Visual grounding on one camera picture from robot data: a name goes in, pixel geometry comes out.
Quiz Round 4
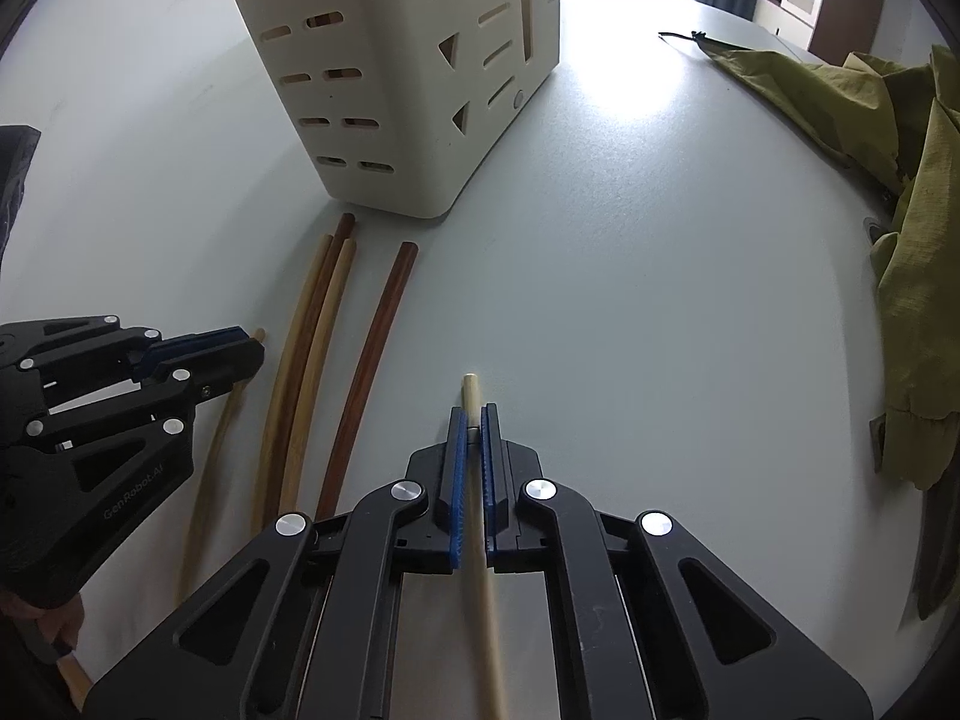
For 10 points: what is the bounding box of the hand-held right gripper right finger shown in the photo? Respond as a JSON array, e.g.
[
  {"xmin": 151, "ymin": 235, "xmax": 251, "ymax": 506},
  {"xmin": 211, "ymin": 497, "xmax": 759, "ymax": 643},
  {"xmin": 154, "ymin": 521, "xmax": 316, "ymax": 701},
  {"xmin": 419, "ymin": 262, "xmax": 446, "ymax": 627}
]
[{"xmin": 478, "ymin": 403, "xmax": 876, "ymax": 720}]

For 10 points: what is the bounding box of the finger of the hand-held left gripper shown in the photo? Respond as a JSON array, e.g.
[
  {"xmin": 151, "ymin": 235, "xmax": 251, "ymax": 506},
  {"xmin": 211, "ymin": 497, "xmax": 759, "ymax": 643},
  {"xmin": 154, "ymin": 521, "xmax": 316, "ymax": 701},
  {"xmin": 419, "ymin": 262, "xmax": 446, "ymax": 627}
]
[
  {"xmin": 0, "ymin": 313, "xmax": 250, "ymax": 411},
  {"xmin": 0, "ymin": 347, "xmax": 266, "ymax": 607}
]

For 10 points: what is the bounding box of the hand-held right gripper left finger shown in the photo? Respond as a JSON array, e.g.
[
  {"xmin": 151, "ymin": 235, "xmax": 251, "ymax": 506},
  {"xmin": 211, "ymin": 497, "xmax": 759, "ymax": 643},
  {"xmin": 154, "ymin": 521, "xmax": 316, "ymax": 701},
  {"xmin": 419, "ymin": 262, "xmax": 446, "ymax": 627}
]
[{"xmin": 82, "ymin": 405, "xmax": 473, "ymax": 720}]

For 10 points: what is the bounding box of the light wooden chopstick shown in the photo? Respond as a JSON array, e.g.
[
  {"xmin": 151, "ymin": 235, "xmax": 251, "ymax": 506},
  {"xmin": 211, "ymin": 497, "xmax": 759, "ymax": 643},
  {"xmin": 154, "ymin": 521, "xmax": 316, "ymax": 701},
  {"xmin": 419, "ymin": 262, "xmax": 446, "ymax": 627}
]
[
  {"xmin": 174, "ymin": 328, "xmax": 268, "ymax": 612},
  {"xmin": 459, "ymin": 373, "xmax": 509, "ymax": 720}
]

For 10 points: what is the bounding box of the group of wooden chopsticks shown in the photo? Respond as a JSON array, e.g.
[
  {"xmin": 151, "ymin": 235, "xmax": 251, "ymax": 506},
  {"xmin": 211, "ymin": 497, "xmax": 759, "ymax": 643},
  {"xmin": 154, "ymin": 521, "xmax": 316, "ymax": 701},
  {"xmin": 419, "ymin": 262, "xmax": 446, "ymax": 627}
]
[{"xmin": 250, "ymin": 212, "xmax": 419, "ymax": 537}]

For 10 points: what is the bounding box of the cream plastic utensil holder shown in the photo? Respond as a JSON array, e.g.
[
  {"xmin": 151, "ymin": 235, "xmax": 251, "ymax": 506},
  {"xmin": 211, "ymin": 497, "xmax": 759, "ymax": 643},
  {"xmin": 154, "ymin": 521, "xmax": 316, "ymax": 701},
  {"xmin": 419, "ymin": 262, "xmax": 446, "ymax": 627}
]
[{"xmin": 212, "ymin": 0, "xmax": 562, "ymax": 220}]

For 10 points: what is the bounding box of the person's left hand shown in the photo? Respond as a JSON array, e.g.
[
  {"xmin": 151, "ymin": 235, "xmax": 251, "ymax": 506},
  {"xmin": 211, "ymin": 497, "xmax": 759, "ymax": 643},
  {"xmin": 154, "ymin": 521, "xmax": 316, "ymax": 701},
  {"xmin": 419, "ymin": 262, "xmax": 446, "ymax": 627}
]
[{"xmin": 0, "ymin": 592, "xmax": 83, "ymax": 657}]

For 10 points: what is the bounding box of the olive green jacket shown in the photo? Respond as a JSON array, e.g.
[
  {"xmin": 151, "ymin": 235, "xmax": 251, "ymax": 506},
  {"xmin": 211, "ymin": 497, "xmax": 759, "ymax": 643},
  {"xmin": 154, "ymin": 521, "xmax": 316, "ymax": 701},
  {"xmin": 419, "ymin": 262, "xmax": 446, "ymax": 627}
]
[{"xmin": 658, "ymin": 28, "xmax": 960, "ymax": 620}]

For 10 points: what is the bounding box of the wooden cabinet with glass doors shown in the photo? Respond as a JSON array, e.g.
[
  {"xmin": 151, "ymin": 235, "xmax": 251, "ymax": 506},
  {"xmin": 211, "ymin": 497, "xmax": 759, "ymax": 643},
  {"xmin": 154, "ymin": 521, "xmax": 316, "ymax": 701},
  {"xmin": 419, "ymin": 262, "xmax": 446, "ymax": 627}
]
[{"xmin": 754, "ymin": 0, "xmax": 890, "ymax": 65}]

